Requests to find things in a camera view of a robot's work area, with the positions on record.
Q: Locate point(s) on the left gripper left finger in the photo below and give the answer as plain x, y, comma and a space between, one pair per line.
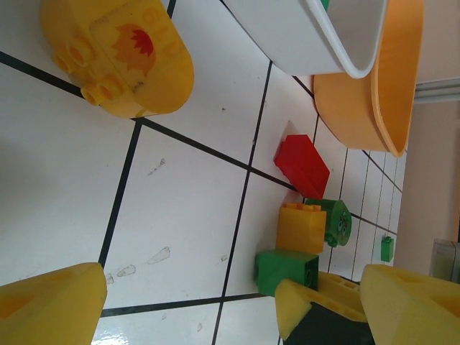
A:
46, 309

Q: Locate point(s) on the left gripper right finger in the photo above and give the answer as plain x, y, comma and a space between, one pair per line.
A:
413, 309

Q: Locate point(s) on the green lego brick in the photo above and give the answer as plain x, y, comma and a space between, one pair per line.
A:
387, 251
324, 3
280, 269

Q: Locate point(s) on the round green printed lego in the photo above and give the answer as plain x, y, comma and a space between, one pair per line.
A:
339, 223

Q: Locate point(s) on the yellow lego brick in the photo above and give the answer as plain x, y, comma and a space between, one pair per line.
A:
300, 230

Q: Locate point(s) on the red sloped lego brick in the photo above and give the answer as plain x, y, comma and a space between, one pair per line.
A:
302, 169

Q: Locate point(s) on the large rounded yellow printed lego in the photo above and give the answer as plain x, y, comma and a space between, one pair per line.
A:
108, 72

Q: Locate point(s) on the orange plastic container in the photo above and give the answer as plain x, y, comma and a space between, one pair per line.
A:
395, 72

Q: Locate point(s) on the white plastic container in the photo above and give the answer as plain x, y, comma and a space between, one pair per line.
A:
287, 36

